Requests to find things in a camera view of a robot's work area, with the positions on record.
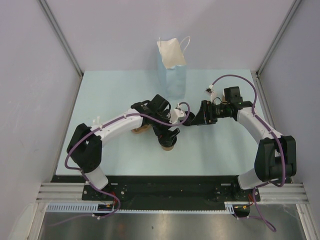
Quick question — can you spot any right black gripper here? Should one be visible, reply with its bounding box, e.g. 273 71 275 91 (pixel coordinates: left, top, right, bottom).
190 99 231 126

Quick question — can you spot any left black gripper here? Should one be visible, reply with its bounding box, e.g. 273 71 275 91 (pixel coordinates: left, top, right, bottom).
151 109 180 146

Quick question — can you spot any black plastic cup lid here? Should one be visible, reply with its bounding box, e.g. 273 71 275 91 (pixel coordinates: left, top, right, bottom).
158 136 177 148

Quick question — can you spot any brown cardboard cup carrier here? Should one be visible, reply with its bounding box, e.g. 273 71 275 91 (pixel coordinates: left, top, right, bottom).
131 124 151 134

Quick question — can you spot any light blue paper bag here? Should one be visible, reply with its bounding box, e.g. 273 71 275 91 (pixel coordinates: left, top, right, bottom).
157 36 191 100

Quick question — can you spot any brown paper cup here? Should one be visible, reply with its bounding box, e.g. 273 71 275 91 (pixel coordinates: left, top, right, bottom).
221 91 227 104
161 146 174 151

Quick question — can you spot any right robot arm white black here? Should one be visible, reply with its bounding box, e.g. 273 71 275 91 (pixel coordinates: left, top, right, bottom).
189 85 297 201

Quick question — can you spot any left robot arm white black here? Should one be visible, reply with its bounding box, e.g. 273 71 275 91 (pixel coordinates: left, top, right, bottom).
67 94 186 200

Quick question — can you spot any white wrapped straw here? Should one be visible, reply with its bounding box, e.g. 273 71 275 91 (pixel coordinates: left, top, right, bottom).
92 116 101 126

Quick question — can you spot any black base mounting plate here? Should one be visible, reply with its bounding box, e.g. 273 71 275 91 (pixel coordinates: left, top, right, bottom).
81 175 261 211

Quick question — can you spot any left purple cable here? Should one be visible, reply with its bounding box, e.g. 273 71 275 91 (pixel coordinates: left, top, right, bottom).
64 101 191 221

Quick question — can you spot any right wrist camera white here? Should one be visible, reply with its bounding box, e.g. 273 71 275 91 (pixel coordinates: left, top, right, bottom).
205 84 218 103

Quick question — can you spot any white slotted cable duct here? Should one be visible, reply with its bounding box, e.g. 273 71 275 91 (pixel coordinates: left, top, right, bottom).
46 202 99 212

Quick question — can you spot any aluminium frame rail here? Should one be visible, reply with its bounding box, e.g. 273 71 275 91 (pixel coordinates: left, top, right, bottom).
37 0 85 77

